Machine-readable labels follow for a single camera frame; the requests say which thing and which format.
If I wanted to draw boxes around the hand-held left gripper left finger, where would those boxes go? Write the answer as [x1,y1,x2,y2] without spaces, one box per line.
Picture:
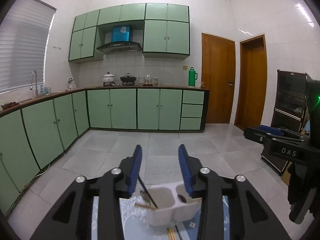
[30,144,143,240]

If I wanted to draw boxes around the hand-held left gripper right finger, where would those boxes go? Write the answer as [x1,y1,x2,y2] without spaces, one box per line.
[178,144,284,240]

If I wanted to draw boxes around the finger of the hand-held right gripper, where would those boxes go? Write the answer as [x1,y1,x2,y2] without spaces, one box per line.
[244,127,311,146]
[257,125,308,139]

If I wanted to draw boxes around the dark chopstick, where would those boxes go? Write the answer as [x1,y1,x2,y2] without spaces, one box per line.
[138,177,159,209]

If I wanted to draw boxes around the metal spoon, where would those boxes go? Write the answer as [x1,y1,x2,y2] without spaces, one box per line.
[139,190,152,204]

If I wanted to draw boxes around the white two-compartment utensil holder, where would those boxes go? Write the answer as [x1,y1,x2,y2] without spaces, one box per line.
[136,183,203,227]

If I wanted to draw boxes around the bundle of wooden chopsticks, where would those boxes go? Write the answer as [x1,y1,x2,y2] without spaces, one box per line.
[167,225,184,240]

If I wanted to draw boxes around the person's right hand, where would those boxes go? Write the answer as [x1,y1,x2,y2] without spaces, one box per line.
[287,164,308,206]

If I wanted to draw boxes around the cardboard box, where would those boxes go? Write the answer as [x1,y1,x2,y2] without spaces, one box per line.
[281,161,296,187]

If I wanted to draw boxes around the black glass-door cabinet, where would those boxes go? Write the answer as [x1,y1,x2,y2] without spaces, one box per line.
[261,69,311,176]

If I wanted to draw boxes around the blue printed table mat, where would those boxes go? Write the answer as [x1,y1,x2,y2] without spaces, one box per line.
[91,196,232,240]

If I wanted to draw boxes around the green base cabinets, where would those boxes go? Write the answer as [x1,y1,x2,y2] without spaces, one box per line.
[0,86,210,216]

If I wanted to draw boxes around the closed wooden door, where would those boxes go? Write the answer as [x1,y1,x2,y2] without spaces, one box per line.
[201,32,236,124]

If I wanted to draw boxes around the green thermos flask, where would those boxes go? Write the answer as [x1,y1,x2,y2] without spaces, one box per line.
[188,67,198,88]

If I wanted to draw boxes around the black wok with lid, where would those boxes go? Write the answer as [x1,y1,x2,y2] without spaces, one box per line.
[120,73,138,83]

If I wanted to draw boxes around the white cooking pot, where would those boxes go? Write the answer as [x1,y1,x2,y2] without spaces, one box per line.
[102,72,116,84]

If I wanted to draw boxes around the black range hood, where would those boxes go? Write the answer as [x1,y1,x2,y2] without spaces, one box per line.
[96,41,143,55]

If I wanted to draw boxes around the metal kitchen faucet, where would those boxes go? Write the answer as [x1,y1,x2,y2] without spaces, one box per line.
[30,70,39,98]

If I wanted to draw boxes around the blue wrapped hood chimney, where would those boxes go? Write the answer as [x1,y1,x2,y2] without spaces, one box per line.
[111,25,132,43]

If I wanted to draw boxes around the dark cloth on counter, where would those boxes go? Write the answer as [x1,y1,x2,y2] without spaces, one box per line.
[0,101,20,109]

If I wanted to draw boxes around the white window blind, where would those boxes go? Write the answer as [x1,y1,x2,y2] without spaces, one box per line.
[0,0,57,96]

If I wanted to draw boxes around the wooden door in frame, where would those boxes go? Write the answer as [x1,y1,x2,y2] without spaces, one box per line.
[233,34,268,132]

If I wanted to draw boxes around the white floor cable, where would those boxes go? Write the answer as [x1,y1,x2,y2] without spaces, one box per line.
[19,163,51,193]

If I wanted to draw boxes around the green wall cabinets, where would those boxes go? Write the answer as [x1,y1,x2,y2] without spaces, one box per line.
[68,3,191,64]

